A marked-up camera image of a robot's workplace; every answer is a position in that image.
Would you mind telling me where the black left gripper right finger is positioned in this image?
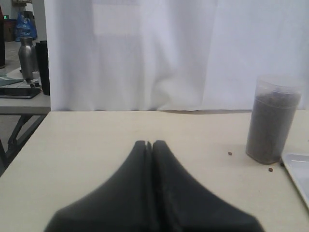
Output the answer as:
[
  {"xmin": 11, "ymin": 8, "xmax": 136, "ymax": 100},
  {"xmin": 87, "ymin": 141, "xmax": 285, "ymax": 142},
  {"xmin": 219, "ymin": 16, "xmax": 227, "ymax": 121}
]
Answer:
[{"xmin": 152, "ymin": 141, "xmax": 264, "ymax": 232}]

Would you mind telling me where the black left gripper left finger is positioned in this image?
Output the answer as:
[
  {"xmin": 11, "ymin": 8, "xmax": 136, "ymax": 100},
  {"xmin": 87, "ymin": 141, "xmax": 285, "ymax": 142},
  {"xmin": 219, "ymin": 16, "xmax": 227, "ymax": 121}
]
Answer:
[{"xmin": 45, "ymin": 141, "xmax": 155, "ymax": 232}]

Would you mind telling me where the clear plastic tall container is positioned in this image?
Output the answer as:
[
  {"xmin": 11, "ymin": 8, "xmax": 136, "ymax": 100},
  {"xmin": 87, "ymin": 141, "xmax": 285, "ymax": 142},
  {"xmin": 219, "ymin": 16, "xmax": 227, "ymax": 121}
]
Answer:
[{"xmin": 246, "ymin": 74, "xmax": 303, "ymax": 165}]

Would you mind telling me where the steel water bottle background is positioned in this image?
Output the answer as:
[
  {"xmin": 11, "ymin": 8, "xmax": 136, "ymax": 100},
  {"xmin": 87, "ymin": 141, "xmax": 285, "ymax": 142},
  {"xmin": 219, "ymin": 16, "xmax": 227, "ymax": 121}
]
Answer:
[{"xmin": 18, "ymin": 37, "xmax": 39, "ymax": 83}]

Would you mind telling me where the white plastic tray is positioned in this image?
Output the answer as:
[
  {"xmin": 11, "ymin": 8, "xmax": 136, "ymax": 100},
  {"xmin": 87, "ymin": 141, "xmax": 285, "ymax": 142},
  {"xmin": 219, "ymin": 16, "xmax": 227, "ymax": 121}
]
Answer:
[{"xmin": 282, "ymin": 153, "xmax": 309, "ymax": 208}]

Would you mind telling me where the grey side table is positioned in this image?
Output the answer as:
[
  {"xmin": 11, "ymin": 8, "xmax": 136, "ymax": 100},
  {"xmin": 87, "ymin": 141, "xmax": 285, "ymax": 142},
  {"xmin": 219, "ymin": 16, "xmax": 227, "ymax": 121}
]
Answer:
[{"xmin": 0, "ymin": 91, "xmax": 51, "ymax": 169}]

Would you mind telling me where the white backdrop curtain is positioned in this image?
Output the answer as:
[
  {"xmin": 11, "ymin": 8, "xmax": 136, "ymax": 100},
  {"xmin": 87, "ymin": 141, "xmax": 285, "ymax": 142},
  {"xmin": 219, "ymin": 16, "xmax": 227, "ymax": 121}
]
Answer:
[{"xmin": 45, "ymin": 0, "xmax": 309, "ymax": 111}]

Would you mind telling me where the black tablet on side table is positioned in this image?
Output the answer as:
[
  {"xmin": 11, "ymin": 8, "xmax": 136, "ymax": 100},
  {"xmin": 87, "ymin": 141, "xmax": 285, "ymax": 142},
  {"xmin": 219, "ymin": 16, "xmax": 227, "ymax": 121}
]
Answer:
[{"xmin": 0, "ymin": 87, "xmax": 41, "ymax": 99}]

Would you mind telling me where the black tumbler background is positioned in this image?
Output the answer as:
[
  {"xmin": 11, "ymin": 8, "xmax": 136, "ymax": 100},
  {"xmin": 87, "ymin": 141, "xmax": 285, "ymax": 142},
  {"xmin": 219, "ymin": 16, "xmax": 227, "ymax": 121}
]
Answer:
[{"xmin": 35, "ymin": 40, "xmax": 50, "ymax": 96}]

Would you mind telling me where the blue plastic bag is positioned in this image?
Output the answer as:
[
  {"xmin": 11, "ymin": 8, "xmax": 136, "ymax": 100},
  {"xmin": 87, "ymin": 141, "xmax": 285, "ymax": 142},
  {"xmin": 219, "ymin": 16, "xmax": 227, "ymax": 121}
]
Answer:
[{"xmin": 14, "ymin": 11, "xmax": 37, "ymax": 42}]

